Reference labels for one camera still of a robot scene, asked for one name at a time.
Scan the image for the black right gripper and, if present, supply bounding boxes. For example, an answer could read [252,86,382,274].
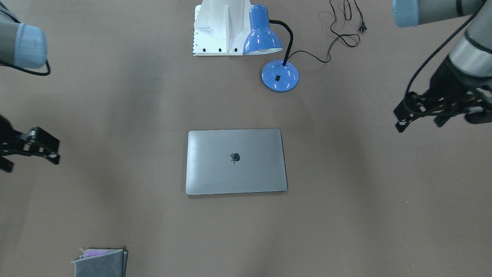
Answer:
[0,116,60,165]

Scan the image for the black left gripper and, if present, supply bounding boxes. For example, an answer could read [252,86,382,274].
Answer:
[393,58,492,133]

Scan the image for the grey aluminium laptop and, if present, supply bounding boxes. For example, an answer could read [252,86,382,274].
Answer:
[186,128,288,196]

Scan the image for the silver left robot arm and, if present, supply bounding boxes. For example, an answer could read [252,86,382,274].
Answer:
[392,0,492,133]

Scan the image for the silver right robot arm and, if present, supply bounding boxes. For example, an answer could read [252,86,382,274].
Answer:
[0,3,60,172]

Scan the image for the folded grey cloth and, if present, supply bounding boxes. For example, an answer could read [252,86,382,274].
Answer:
[71,249,128,277]

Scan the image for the blue desk lamp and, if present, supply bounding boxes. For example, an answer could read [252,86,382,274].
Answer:
[243,5,300,93]

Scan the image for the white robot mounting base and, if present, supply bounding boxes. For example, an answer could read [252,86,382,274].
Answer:
[192,0,252,56]

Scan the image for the black lamp power cable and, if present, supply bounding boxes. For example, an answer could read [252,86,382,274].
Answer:
[286,0,368,64]

